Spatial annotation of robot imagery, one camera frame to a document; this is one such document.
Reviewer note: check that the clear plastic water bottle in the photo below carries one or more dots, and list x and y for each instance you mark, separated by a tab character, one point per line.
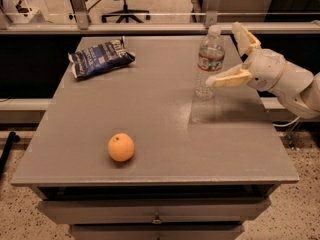
210	61

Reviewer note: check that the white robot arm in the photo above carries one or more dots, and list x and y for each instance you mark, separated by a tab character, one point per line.
297	89

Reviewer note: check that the blue chip bag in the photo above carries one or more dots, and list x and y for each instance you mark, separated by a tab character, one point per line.
99	59

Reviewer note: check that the metal guard rail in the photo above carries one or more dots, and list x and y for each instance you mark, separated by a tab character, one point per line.
95	17

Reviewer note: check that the upper grey drawer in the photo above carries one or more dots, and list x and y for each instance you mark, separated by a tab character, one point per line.
153	211

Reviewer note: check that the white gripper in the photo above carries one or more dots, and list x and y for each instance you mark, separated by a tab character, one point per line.
267	70

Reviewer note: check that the grey drawer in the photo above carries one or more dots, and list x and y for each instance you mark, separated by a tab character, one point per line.
153	211
175	231

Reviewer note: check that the black pole on floor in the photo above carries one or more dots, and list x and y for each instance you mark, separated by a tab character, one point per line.
11	139

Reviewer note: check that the orange fruit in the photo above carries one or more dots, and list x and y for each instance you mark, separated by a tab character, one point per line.
121	147

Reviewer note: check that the lower grey drawer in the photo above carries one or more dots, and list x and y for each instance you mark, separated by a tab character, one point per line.
175	231

